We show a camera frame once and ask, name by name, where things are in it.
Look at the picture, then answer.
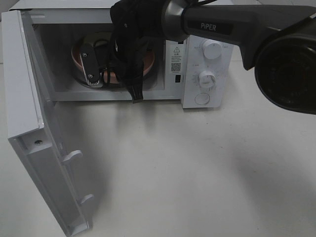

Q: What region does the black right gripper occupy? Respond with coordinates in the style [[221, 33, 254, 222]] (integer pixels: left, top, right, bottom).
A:
[[110, 0, 163, 103]]

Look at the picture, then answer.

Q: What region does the pink round plate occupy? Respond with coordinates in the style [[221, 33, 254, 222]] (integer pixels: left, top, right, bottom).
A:
[[71, 38, 156, 86]]

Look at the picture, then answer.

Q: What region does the round white door button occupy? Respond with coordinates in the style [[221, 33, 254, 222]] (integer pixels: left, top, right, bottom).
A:
[[195, 93, 210, 105]]

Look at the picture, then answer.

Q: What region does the white microwave door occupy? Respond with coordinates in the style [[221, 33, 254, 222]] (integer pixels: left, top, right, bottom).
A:
[[1, 10, 93, 237]]

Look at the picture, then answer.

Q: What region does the white bread sandwich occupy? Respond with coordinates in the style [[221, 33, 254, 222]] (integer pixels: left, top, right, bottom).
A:
[[83, 32, 111, 47]]

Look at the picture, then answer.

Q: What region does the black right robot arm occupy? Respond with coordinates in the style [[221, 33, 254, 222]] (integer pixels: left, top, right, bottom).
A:
[[110, 0, 316, 114]]

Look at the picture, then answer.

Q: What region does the white warning label sticker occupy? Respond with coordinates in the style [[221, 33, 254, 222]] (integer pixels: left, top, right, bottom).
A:
[[169, 44, 185, 74]]

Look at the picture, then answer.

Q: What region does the white microwave oven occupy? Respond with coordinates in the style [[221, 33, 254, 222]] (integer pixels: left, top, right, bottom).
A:
[[9, 0, 233, 109]]

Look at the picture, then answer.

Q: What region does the lower white timer knob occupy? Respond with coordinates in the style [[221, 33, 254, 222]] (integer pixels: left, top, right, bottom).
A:
[[198, 70, 216, 89]]

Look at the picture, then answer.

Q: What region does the upper white power knob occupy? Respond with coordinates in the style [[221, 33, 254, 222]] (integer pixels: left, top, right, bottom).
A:
[[202, 40, 222, 60]]

